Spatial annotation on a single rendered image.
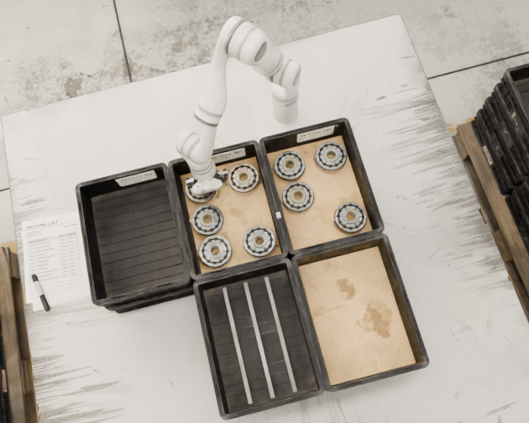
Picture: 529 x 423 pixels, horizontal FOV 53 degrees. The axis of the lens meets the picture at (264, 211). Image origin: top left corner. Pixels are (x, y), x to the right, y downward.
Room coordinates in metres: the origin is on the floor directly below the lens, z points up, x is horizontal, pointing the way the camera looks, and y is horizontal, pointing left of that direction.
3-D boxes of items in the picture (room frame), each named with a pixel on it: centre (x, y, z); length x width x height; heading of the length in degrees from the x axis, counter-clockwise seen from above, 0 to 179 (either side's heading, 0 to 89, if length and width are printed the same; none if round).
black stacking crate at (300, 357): (0.14, 0.08, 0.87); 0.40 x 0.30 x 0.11; 6
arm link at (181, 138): (0.65, 0.17, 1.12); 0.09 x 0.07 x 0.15; 44
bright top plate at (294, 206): (0.56, -0.11, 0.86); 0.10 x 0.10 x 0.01
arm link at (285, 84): (0.94, -0.13, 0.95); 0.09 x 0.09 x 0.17; 54
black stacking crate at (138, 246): (0.51, 0.41, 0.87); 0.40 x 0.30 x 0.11; 6
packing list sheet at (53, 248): (0.53, 0.75, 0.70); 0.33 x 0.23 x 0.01; 7
